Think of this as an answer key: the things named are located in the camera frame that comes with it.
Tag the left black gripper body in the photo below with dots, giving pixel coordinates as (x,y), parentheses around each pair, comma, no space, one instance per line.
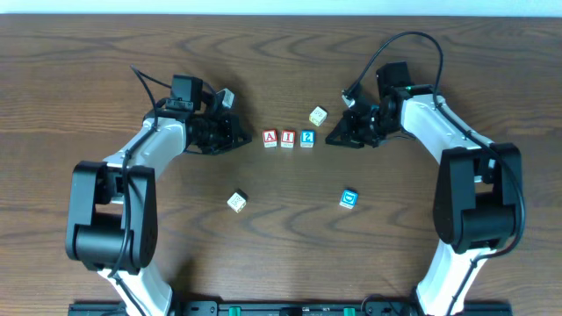
(225,132)

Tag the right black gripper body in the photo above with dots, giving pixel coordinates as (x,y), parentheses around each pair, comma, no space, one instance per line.
(354,127)

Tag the red letter A block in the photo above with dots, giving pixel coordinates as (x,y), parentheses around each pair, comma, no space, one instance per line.
(270,138)

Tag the blue number 2 block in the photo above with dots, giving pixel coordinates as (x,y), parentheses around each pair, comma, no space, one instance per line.
(307,138)

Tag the red letter I block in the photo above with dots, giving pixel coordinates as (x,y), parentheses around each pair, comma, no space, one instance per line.
(287,139)

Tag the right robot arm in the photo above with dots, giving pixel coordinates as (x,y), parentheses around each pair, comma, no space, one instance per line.
(478,209)

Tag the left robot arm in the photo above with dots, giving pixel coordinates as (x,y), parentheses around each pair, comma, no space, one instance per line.
(112,213)

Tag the cream block yellow side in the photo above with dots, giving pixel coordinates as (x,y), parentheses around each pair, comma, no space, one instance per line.
(317,116)

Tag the cream block green side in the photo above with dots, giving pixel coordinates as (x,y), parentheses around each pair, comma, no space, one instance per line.
(226,98)

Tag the cream block near left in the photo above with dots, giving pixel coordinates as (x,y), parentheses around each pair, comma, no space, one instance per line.
(237,201)

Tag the blue letter D block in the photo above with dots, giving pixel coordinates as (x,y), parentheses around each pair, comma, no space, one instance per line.
(348,199)

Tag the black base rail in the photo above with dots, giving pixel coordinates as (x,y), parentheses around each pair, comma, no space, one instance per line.
(212,308)

